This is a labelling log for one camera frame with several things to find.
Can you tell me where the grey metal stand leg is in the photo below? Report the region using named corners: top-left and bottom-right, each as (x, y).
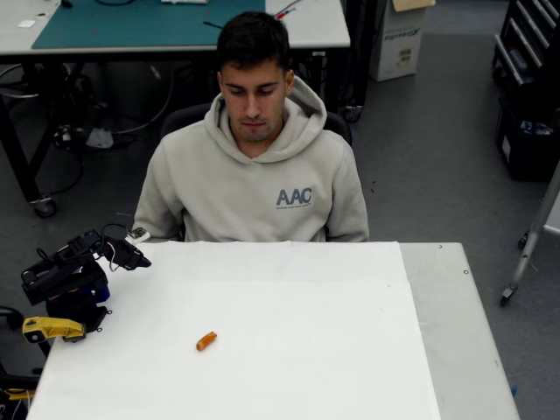
top-left (500, 157), bottom-right (560, 307)

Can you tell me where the white cloth on floor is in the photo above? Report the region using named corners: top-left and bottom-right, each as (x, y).
top-left (85, 126), bottom-right (116, 149)

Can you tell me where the orange carrot piece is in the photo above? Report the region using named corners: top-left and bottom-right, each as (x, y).
top-left (195, 331), bottom-right (218, 353)

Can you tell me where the black chair armrest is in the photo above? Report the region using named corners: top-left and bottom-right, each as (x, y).
top-left (0, 305), bottom-right (25, 330)

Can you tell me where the brown cardboard flap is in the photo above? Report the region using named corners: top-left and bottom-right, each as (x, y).
top-left (391, 0), bottom-right (438, 12)

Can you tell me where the green cutting mat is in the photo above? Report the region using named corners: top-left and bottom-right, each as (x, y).
top-left (31, 0), bottom-right (267, 50)

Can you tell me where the white carton box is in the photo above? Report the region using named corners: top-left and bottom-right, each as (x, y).
top-left (368, 0), bottom-right (428, 83)

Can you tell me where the man in beige hoodie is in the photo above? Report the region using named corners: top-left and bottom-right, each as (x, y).
top-left (132, 10), bottom-right (371, 244)

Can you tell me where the grey hoop cable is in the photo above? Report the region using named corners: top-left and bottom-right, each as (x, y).
top-left (0, 64), bottom-right (41, 100)

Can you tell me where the large white paper sheet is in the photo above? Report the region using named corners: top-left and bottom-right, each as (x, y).
top-left (25, 241), bottom-right (442, 420)

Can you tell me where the black drawer cabinet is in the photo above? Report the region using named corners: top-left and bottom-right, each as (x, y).
top-left (492, 0), bottom-right (560, 88)

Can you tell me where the black camera cable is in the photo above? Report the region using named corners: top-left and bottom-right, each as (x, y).
top-left (101, 223), bottom-right (132, 241)

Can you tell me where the yellow handled tool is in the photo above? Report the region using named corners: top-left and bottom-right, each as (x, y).
top-left (3, 387), bottom-right (36, 402)

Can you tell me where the yellow spring clamp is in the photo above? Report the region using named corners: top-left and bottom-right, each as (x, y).
top-left (22, 316), bottom-right (88, 345)

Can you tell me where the grey workbench with black frame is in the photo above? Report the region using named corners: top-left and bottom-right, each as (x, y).
top-left (0, 0), bottom-right (352, 219)

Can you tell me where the black storage crate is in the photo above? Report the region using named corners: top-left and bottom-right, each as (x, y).
top-left (495, 94), bottom-right (560, 183)

